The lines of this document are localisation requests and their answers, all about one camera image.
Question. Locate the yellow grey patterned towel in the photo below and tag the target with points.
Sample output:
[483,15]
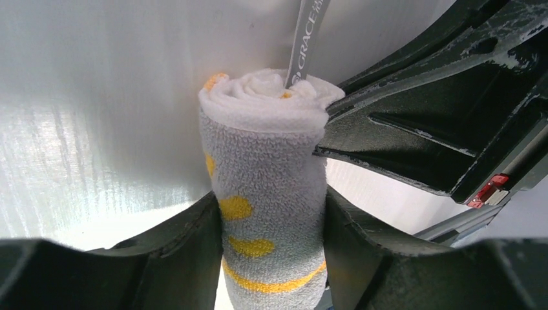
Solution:
[259,133]

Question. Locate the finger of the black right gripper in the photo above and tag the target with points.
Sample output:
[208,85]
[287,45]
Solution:
[468,34]
[447,137]

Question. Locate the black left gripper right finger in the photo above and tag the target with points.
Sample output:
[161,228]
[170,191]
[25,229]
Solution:
[372,265]

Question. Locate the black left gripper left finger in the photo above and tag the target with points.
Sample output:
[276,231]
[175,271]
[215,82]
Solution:
[174,265]

